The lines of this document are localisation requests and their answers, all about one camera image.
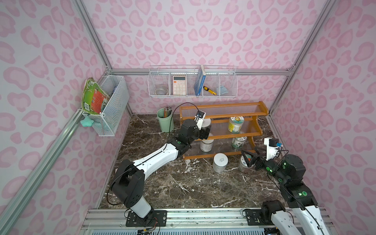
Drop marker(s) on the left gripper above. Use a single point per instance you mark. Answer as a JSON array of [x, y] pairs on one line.
[[204, 132]]

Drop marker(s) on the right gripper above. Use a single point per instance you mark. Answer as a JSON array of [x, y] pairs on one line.
[[258, 161]]

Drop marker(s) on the white lid green label jar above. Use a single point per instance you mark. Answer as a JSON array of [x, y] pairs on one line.
[[206, 122]]

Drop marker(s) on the strawberry lid seed jar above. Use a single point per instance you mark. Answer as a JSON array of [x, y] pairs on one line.
[[243, 167]]

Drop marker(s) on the tall white tin jar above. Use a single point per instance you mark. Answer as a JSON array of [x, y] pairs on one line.
[[220, 161]]

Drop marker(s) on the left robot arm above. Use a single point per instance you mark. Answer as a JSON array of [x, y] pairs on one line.
[[129, 180]]

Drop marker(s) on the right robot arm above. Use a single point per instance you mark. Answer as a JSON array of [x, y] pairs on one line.
[[287, 174]]

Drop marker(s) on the small white lid jar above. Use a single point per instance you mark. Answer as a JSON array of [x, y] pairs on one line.
[[206, 145]]

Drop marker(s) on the orange wooden three-tier shelf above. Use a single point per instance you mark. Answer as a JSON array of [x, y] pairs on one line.
[[219, 115]]

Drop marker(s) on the mint green pencil cup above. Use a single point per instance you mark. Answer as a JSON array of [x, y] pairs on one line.
[[166, 124]]

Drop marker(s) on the pencils bundle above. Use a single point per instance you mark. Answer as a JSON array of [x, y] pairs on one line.
[[167, 112]]

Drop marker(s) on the yellow utility knife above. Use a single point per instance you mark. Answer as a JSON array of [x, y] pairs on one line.
[[209, 90]]

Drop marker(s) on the blue book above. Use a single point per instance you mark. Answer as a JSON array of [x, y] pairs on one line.
[[198, 86]]

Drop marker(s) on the pink calculator in basket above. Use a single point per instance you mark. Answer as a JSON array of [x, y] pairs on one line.
[[179, 85]]

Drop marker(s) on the clear tape roll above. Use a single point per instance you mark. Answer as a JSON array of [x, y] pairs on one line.
[[161, 91]]

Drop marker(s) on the white mesh side basket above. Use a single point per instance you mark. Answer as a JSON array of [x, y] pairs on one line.
[[106, 124]]

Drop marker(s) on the green red snack bag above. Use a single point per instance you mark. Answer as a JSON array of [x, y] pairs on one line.
[[94, 99]]

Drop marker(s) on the mint star-shaped toy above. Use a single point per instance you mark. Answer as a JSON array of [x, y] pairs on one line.
[[87, 122]]

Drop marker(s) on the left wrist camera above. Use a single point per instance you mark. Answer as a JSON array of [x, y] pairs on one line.
[[199, 118]]

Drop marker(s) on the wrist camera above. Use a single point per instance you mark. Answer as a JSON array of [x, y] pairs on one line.
[[273, 148], [199, 118]]

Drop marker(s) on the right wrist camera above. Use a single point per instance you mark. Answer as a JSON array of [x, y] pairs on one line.
[[273, 148]]

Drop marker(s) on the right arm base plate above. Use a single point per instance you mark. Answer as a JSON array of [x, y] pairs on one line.
[[253, 217]]

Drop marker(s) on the white wire wall basket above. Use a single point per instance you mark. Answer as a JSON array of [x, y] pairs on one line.
[[215, 77]]

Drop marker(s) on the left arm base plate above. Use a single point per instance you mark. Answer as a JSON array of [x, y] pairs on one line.
[[153, 218]]

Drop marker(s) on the aluminium front rail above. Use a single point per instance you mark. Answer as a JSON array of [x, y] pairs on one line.
[[201, 221]]

